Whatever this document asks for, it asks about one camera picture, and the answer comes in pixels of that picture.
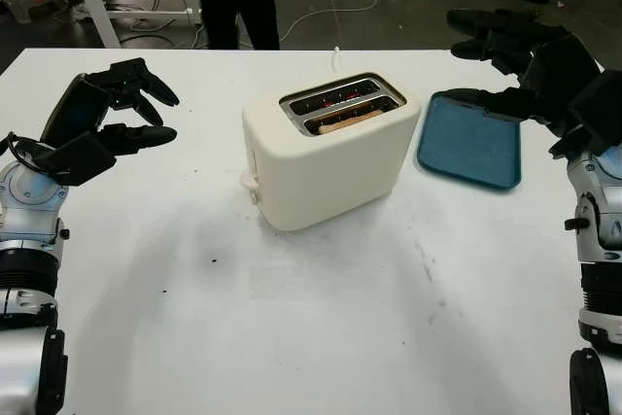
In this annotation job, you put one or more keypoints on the cream toaster lever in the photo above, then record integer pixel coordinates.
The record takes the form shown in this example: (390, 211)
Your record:
(249, 180)

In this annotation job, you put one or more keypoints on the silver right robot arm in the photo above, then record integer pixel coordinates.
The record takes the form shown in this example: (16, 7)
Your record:
(602, 211)

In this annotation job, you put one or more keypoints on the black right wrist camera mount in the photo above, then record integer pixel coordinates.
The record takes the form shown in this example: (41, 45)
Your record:
(595, 109)

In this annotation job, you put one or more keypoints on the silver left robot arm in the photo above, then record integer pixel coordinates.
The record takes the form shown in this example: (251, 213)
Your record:
(29, 216)

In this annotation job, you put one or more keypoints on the toast slice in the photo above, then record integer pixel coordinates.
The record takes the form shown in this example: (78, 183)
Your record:
(340, 126)

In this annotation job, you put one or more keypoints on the cream two-slot toaster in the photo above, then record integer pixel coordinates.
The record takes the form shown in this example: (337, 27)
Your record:
(321, 182)

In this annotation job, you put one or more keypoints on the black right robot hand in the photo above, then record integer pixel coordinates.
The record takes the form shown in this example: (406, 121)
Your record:
(559, 65)

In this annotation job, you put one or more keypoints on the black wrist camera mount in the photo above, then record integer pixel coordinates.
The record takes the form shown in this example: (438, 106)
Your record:
(595, 109)
(80, 160)

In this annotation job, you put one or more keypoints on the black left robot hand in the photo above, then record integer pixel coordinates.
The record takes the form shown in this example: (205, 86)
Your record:
(75, 104)

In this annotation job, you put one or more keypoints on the blue plastic tray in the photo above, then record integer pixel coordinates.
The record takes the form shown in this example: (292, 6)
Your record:
(466, 152)

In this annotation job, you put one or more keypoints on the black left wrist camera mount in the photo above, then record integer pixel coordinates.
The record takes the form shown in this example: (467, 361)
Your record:
(80, 160)

